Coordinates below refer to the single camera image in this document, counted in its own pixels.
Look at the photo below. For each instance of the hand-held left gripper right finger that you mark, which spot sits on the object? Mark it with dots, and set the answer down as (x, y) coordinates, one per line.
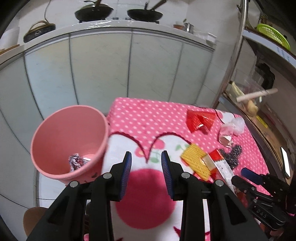
(167, 176)

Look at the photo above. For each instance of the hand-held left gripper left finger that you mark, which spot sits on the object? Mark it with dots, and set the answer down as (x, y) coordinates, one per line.
(126, 176)

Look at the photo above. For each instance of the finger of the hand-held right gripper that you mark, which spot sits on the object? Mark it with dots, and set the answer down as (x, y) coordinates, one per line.
(251, 175)
(240, 183)

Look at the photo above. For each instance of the red and white packet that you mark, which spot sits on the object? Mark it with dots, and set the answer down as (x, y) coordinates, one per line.
(222, 165)

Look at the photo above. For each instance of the yellow foam fruit net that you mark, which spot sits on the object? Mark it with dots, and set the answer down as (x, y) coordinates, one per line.
(194, 157)

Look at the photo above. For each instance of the silver foil wrapper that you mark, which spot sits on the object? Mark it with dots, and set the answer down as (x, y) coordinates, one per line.
(75, 162)

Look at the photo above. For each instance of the red foil wrapper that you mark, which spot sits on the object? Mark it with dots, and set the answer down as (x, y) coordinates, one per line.
(196, 120)

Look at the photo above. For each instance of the pink plastic bin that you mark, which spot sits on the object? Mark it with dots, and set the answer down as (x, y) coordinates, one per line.
(62, 134)

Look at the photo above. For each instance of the pink polka-dot blanket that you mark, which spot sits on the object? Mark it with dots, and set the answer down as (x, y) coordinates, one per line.
(148, 115)

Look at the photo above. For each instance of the tan food lump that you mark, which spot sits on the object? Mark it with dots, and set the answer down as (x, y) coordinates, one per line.
(252, 107)

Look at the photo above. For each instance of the cream ribbed strip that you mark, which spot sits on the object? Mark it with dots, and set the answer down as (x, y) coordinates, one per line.
(235, 89)

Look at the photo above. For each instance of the clear plastic container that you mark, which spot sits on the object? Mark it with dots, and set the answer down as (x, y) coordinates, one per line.
(245, 78)

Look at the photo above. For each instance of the brown wooden stool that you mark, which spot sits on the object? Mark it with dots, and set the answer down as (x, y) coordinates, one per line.
(34, 220)

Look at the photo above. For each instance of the grey kitchen cabinet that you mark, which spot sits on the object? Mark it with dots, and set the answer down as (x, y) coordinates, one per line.
(101, 69)

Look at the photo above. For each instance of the metal storage rack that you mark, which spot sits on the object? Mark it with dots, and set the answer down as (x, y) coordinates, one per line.
(261, 40)

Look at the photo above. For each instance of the green plastic basket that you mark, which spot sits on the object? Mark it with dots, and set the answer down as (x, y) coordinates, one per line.
(272, 34)

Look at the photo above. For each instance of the white rectangular container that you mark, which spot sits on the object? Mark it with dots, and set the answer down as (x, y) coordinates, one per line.
(210, 37)

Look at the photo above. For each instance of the small steel pot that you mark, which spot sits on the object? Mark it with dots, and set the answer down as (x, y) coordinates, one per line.
(189, 28)

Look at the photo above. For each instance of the brown bowl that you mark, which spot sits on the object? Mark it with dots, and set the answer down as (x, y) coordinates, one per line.
(178, 26)

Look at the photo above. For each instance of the white kitchen countertop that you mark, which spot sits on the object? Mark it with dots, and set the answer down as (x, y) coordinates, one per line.
(129, 24)

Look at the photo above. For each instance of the gas stove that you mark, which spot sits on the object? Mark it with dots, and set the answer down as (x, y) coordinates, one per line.
(118, 18)

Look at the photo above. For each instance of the wooden cutting board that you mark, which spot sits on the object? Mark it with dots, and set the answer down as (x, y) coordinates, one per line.
(9, 49)

